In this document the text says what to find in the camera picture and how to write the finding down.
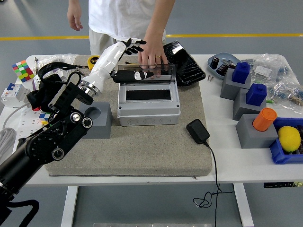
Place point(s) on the person's right forearm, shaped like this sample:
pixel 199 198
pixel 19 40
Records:
pixel 73 4

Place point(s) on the white circuit breaker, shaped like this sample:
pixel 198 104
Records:
pixel 14 94

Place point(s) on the grey-brown mat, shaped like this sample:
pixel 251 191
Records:
pixel 130 151

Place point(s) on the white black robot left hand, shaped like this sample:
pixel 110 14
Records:
pixel 104 66

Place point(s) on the white table leg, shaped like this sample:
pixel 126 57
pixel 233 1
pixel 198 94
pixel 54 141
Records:
pixel 243 205
pixel 69 205

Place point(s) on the blue plastic bin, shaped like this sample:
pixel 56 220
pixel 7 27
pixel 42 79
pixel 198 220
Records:
pixel 281 156

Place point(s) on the clear bag of parts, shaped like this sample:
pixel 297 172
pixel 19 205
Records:
pixel 265 68
pixel 288 94

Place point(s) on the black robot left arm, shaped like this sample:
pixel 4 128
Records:
pixel 47 142

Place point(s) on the black table control panel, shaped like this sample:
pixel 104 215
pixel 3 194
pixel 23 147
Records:
pixel 279 184

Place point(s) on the blue-grey oval tray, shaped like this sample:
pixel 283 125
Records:
pixel 227 56

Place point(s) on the dark components in bin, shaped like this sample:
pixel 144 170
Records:
pixel 300 130

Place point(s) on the yellow square tape measure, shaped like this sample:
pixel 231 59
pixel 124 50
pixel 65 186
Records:
pixel 91 62

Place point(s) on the person's left forearm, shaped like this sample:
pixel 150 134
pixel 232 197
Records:
pixel 158 21

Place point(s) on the dark brown capacitor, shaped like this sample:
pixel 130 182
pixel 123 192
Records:
pixel 221 69

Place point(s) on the grey block holder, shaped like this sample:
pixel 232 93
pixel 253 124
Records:
pixel 253 139
pixel 241 108
pixel 229 89

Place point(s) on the person's right hand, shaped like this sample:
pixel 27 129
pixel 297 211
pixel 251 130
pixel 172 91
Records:
pixel 74 20

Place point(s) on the orange cylinder battery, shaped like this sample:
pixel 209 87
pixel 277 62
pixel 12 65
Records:
pixel 264 119

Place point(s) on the black power adapter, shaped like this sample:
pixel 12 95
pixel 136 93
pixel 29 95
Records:
pixel 197 131

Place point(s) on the grey block with round hole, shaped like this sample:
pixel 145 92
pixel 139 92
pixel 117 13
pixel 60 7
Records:
pixel 103 125

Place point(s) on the black glossy cracked tablet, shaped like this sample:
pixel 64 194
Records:
pixel 187 68

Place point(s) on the black capacitor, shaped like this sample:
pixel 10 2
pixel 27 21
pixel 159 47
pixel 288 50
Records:
pixel 215 62

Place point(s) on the person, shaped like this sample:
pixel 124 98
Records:
pixel 118 16

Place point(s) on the clear plastic bag of screws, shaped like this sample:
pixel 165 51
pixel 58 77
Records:
pixel 59 59

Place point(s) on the large colourful puzzle cube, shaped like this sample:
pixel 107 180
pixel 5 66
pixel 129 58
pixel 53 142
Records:
pixel 22 71

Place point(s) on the yellow lemon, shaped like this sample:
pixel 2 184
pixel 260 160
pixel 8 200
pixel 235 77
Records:
pixel 288 139

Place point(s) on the white power strip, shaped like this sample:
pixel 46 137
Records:
pixel 28 124

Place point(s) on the small green part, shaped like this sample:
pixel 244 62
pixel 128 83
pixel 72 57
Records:
pixel 270 101

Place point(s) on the person's left hand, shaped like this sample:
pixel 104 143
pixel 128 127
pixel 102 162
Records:
pixel 152 52

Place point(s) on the silver metal part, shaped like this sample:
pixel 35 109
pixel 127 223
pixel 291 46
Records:
pixel 228 63

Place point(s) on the blue block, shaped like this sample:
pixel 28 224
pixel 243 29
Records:
pixel 256 94
pixel 241 72

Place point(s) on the grey junction box with lid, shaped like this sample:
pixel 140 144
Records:
pixel 149 111

